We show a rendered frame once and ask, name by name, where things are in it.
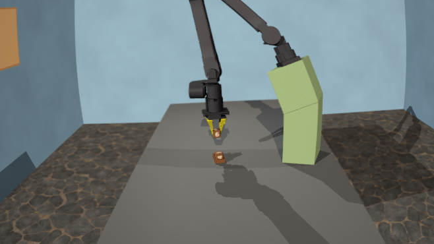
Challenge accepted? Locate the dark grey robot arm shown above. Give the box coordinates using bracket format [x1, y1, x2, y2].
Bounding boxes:
[189, 0, 301, 111]

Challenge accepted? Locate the brown cube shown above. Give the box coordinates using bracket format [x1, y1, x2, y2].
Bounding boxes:
[213, 129, 221, 138]
[215, 151, 224, 160]

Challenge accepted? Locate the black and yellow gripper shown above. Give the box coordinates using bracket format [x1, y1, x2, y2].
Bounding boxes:
[202, 97, 230, 134]

